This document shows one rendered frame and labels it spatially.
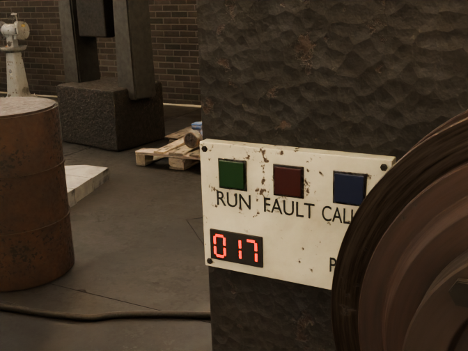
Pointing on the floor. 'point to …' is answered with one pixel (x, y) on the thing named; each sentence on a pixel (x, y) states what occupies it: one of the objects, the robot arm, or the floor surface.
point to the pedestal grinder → (21, 86)
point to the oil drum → (33, 195)
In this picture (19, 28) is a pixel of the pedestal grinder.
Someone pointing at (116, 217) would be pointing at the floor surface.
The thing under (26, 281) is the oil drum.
